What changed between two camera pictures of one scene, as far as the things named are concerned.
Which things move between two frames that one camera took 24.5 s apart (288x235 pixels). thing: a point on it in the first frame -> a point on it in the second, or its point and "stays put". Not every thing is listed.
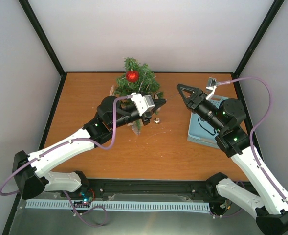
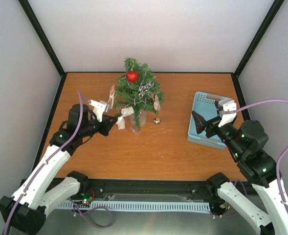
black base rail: (94, 189) stays put
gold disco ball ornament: (157, 120) stays put
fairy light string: (148, 85) -> (135, 101)
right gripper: (196, 98) -> (200, 122)
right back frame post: (271, 13) stays put
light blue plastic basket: (202, 130) stays put
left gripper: (147, 115) -> (107, 124)
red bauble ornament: (132, 76) stays put
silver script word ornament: (172, 96) -> (143, 88)
